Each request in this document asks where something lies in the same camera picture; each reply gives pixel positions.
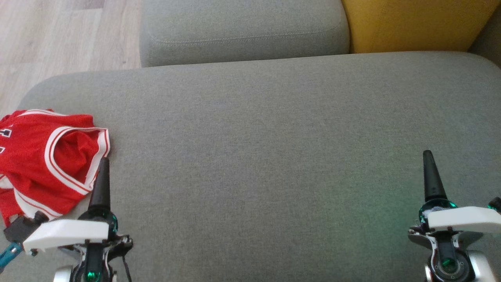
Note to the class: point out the red basketball jersey white trim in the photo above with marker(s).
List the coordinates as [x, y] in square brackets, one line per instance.
[35, 156]

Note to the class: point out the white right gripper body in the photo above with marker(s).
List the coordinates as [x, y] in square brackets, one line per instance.
[465, 219]

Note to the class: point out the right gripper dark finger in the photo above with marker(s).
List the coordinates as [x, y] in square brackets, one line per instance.
[432, 180]

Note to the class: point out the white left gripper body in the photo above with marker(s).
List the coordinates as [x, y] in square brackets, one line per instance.
[66, 232]

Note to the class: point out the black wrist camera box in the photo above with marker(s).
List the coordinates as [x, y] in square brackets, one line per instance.
[19, 229]
[495, 204]

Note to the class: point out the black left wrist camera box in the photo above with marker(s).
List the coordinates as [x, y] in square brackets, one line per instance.
[19, 229]

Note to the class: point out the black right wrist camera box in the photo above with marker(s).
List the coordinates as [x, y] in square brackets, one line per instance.
[495, 204]

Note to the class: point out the grey sofa back cushion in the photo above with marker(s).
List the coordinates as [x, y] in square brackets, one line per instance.
[242, 27]

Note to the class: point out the yellow sofa cushion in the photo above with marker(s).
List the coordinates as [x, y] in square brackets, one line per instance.
[415, 23]

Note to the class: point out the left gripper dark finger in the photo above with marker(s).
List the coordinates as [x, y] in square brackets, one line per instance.
[101, 188]

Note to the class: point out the grey fabric sofa seat cushion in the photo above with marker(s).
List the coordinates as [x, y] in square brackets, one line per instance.
[258, 156]

